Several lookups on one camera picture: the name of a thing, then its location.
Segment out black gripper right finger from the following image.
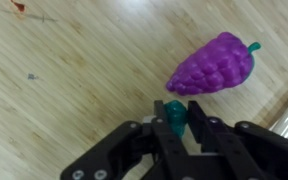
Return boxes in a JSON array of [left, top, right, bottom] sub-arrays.
[[187, 101, 288, 180]]

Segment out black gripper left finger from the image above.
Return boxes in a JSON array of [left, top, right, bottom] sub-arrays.
[[60, 100, 198, 180]]

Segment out green toy vegetable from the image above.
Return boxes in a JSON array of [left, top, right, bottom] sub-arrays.
[[164, 100, 187, 138]]

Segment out purple toy grapes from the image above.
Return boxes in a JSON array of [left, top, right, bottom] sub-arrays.
[[166, 32, 261, 96]]

